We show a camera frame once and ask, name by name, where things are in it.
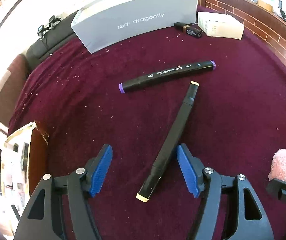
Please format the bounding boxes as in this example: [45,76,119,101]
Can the small white carton box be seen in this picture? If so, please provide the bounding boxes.
[197,11,244,40]

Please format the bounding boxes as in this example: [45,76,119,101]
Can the grey red dragonfly shoebox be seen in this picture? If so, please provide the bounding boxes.
[71,0,198,53]

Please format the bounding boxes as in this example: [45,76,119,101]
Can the pink fluffy ball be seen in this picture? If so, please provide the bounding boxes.
[268,149,286,182]

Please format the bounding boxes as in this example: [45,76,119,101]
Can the black suitcase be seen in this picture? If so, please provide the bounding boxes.
[25,11,77,73]

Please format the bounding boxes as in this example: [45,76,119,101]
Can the white box gold rim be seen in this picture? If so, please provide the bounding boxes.
[0,120,50,215]

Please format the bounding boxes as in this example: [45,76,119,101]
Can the black marker orange caps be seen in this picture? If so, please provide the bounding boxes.
[136,81,199,203]

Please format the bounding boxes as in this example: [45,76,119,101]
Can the black rectangular battery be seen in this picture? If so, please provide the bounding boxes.
[174,22,202,38]

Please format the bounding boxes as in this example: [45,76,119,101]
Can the maroon armchair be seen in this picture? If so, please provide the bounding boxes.
[0,54,28,132]

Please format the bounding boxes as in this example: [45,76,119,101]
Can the brown wooden headboard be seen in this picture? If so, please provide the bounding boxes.
[199,0,286,66]

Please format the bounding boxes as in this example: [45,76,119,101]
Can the black marker purple caps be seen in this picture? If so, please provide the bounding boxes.
[119,60,216,94]

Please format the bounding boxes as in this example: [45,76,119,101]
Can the maroon velvet bed cover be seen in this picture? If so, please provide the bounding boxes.
[8,27,286,239]

